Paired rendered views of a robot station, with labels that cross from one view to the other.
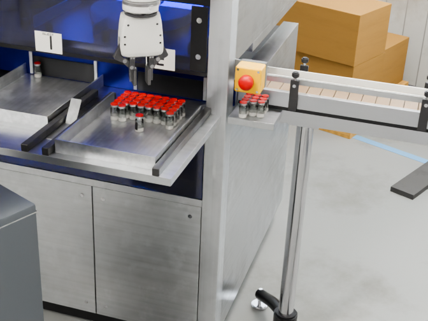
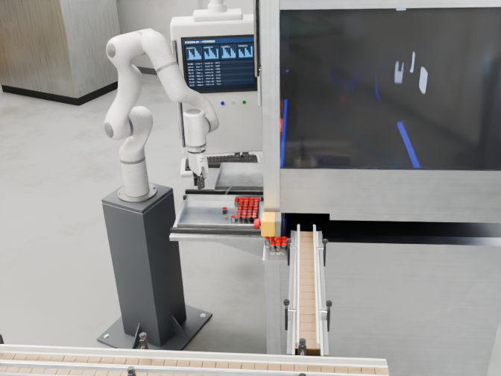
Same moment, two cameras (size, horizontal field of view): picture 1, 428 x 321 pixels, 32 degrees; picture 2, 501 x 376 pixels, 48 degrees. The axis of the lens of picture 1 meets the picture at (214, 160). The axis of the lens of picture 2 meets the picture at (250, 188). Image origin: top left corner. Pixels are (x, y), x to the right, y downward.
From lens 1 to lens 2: 2.49 m
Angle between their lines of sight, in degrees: 69
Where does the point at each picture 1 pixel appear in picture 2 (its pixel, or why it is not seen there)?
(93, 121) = (229, 201)
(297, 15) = not seen: outside the picture
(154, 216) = not seen: hidden behind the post
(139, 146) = (203, 221)
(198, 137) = (226, 236)
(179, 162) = (191, 236)
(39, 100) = (250, 181)
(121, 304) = not seen: hidden behind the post
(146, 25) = (191, 157)
